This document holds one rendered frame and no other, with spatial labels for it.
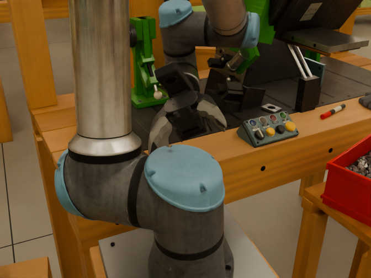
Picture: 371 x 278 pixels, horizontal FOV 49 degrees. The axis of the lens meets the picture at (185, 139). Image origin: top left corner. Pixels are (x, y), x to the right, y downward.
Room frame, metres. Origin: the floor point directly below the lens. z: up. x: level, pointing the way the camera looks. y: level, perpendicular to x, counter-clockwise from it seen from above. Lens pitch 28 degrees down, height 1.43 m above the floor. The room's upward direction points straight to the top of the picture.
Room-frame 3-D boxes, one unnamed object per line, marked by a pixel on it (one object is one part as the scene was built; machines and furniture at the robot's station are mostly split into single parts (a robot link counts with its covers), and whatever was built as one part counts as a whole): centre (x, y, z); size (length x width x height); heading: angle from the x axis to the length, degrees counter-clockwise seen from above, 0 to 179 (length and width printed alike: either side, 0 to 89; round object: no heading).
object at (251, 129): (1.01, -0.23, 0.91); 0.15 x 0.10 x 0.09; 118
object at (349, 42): (1.31, -0.38, 1.11); 0.39 x 0.16 x 0.03; 28
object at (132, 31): (1.27, 0.18, 1.12); 0.07 x 0.03 x 0.08; 28
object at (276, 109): (1.19, -0.28, 0.90); 0.06 x 0.04 x 0.01; 42
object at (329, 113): (1.16, -0.47, 0.91); 0.13 x 0.02 x 0.02; 132
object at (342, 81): (1.36, -0.26, 0.89); 1.10 x 0.42 x 0.02; 118
